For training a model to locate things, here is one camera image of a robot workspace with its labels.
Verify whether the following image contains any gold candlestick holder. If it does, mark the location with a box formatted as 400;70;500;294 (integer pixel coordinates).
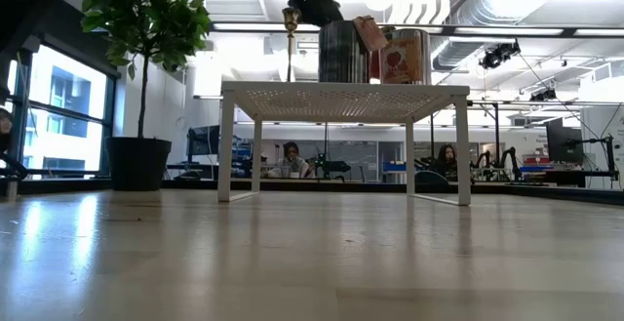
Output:
281;6;302;83

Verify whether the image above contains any silver scented candle tin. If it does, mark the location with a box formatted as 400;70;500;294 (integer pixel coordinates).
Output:
318;15;390;85
369;27;433;86

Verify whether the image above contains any white perforated metal table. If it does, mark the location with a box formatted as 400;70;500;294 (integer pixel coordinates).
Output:
217;80;473;207

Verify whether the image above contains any green leafy tree plant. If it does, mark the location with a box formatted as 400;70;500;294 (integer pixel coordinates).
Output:
80;0;212;140

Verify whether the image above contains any person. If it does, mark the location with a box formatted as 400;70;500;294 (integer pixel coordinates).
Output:
0;107;15;154
435;143;460;181
272;140;313;180

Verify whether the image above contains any black computer monitor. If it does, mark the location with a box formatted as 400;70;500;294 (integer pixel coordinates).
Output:
545;117;585;166
187;124;221;157

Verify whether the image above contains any black vertical pole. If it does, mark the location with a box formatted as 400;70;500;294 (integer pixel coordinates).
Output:
467;100;503;169

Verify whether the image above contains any black plant pot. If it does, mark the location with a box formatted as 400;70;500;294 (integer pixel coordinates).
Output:
105;137;173;193

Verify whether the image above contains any black ceiling device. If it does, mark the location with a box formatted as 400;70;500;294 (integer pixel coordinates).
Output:
528;88;560;102

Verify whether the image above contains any black slanted bar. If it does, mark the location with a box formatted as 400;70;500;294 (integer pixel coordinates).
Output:
0;152;29;181

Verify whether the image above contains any black ceiling camera rig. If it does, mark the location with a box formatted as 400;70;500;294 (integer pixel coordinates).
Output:
479;39;522;71

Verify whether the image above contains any black window frame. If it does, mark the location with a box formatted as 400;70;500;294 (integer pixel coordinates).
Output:
9;32;121;181

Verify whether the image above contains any black ceiling light rail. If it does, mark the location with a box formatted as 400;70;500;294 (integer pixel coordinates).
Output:
210;20;624;39

